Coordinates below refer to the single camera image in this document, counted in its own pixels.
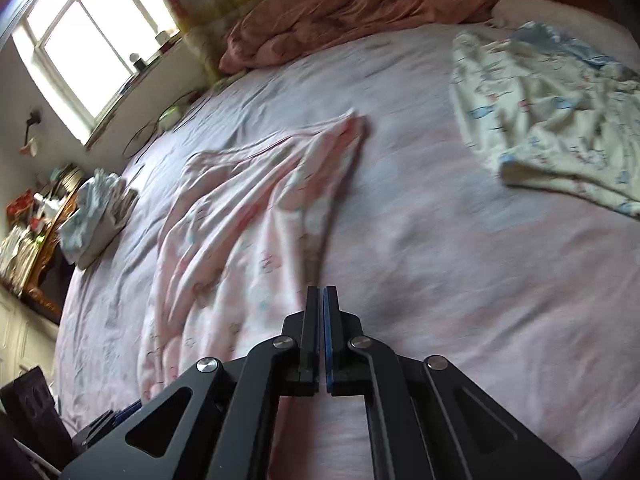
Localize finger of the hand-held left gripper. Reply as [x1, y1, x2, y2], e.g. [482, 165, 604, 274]
[72, 400, 143, 453]

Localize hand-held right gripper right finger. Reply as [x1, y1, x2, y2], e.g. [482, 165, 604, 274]
[324, 286, 583, 480]

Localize beige pillow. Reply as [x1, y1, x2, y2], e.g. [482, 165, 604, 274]
[490, 0, 616, 31]

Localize pink bed sheet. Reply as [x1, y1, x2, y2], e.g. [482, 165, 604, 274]
[52, 7, 640, 480]

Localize folded beige printed pants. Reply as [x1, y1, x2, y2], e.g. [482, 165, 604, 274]
[75, 187, 142, 269]

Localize thin dark cable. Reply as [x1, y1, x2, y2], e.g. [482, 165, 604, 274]
[122, 89, 202, 162]

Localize white framed window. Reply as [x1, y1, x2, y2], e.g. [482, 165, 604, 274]
[10, 0, 182, 145]

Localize red packet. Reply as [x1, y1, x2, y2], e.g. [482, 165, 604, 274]
[6, 190, 36, 218]

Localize salmon pink quilt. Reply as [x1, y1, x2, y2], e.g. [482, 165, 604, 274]
[219, 0, 531, 75]

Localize green and white box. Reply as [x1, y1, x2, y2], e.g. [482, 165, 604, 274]
[156, 105, 184, 129]

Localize pink shade wall lamp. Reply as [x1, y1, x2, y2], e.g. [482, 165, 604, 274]
[19, 109, 45, 157]

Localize stack of papers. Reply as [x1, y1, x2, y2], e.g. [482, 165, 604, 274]
[0, 225, 38, 291]

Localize folded pale blue printed pants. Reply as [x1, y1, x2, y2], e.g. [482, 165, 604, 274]
[57, 169, 126, 256]

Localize tree print curtain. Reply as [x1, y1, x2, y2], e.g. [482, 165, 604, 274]
[162, 0, 246, 78]

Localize white panelled wardrobe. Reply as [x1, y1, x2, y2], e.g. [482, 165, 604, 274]
[0, 287, 61, 396]

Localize cream printed pants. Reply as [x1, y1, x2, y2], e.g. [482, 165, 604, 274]
[449, 21, 640, 218]

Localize pink printed pants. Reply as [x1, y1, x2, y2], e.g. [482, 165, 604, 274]
[137, 110, 372, 480]

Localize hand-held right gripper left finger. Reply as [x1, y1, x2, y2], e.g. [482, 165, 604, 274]
[60, 286, 325, 480]

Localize carved wooden desk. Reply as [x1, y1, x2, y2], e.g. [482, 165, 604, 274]
[24, 187, 83, 322]

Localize white cable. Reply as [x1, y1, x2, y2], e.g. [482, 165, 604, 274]
[14, 437, 63, 477]

